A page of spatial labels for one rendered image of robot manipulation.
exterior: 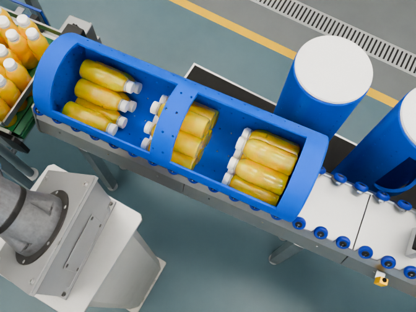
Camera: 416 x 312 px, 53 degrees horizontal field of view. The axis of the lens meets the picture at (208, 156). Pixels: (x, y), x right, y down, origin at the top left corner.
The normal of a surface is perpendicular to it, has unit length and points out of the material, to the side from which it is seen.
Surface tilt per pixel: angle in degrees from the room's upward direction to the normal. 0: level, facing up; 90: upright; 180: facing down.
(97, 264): 0
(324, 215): 0
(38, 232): 31
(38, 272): 45
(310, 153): 7
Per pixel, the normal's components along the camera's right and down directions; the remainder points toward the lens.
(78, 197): -0.63, -0.51
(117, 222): 0.03, -0.35
